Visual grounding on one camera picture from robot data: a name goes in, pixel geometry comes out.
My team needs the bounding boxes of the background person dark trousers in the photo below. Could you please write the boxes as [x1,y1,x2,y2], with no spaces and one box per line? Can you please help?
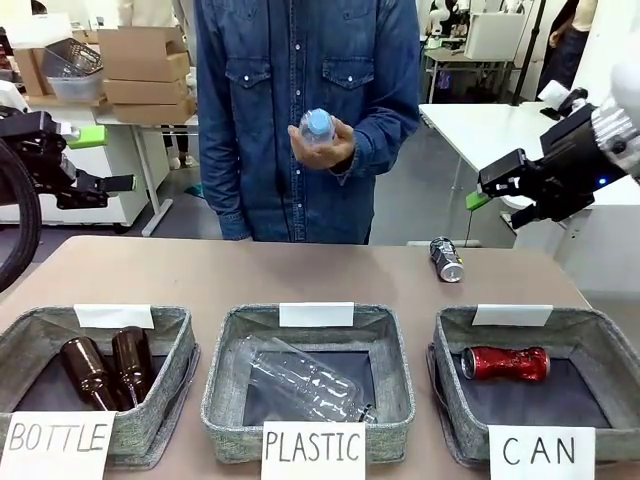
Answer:
[537,0,599,99]

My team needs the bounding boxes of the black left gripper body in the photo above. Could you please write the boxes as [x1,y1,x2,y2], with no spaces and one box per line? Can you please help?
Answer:
[0,110,64,169]

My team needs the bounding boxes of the white paper label PLASTIC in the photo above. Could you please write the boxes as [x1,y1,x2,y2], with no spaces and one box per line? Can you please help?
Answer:
[261,420,368,480]

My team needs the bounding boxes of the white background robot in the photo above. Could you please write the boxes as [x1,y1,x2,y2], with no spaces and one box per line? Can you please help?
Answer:
[424,0,471,37]

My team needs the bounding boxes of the blank white card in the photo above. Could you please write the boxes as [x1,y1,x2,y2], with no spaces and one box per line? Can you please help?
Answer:
[73,303,155,330]
[471,303,554,327]
[279,301,356,328]

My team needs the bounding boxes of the person torso denim shirt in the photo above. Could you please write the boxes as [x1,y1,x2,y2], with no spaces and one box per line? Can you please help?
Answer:
[194,0,422,246]

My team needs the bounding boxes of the large clear plastic bottle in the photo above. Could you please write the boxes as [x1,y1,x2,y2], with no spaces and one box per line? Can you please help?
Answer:
[232,335,379,424]

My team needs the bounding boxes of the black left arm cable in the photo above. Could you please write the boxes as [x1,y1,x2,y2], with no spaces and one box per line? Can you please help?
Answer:
[0,137,43,294]

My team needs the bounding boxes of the person's left hand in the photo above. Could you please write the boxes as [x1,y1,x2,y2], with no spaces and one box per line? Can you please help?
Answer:
[288,119,360,172]

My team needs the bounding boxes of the brown cardboard box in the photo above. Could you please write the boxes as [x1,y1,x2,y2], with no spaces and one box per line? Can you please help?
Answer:
[99,51,192,82]
[112,97,197,125]
[103,77,190,105]
[97,24,190,59]
[12,46,57,97]

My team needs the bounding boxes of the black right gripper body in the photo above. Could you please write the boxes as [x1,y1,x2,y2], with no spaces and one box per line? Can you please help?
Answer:
[530,103,627,222]

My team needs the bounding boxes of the brown glass bottle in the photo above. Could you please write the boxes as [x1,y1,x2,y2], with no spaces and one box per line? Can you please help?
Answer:
[110,326,154,409]
[59,337,120,412]

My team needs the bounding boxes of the white paper label CAN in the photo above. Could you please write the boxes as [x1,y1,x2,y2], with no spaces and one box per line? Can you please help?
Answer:
[488,425,598,480]

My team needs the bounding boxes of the black pole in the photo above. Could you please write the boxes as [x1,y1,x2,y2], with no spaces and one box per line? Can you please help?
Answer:
[512,0,549,106]

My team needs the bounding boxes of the grey basket labelled plastic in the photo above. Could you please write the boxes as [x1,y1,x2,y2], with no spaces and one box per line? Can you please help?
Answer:
[201,302,416,464]

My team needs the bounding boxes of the person's right forearm denim sleeve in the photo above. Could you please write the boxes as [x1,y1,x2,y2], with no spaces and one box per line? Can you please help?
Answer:
[197,99,251,241]

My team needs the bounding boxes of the person's left forearm denim sleeve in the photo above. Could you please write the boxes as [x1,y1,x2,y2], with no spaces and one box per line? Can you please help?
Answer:
[344,102,422,179]

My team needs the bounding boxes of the grey basket labelled can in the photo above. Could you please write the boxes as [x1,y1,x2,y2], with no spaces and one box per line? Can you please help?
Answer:
[426,304,640,469]

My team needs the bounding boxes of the white paper label BOTTLE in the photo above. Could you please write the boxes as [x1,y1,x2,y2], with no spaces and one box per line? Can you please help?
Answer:
[0,408,117,480]

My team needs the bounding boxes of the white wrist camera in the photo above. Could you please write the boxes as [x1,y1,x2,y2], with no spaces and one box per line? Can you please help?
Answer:
[539,79,590,119]
[0,79,26,109]

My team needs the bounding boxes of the dark mesh plastic crate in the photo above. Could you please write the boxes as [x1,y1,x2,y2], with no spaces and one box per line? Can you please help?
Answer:
[42,39,105,77]

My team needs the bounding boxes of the background person pale coat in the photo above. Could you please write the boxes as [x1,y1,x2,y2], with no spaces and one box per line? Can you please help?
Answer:
[119,0,201,169]

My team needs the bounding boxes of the black drink can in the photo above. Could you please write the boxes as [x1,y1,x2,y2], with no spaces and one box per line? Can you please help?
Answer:
[428,236,465,284]

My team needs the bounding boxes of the clear bottle blue cap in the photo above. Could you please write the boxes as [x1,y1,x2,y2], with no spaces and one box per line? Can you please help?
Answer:
[298,108,337,154]

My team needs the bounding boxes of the crushed red can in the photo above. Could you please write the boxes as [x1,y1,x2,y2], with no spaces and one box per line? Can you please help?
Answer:
[460,345,551,384]

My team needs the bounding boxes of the white square box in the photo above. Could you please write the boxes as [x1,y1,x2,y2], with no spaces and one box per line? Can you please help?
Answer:
[467,10,526,61]

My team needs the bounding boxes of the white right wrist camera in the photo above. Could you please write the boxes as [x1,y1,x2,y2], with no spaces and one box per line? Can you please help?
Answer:
[539,79,590,119]

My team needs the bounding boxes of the clear plastic storage box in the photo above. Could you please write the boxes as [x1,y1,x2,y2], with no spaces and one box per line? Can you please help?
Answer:
[47,72,107,100]

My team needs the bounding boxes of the grey metal background table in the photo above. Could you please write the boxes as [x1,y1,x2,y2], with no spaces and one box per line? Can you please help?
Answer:
[422,47,519,104]

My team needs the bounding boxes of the white desk with leg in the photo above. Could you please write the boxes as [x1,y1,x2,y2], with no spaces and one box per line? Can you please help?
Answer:
[94,110,201,237]

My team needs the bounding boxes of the grey basket labelled bottle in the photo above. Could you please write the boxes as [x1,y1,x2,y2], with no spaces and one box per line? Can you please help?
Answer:
[0,303,201,470]

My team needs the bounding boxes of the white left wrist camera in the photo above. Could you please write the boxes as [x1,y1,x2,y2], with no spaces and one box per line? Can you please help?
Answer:
[0,79,26,109]

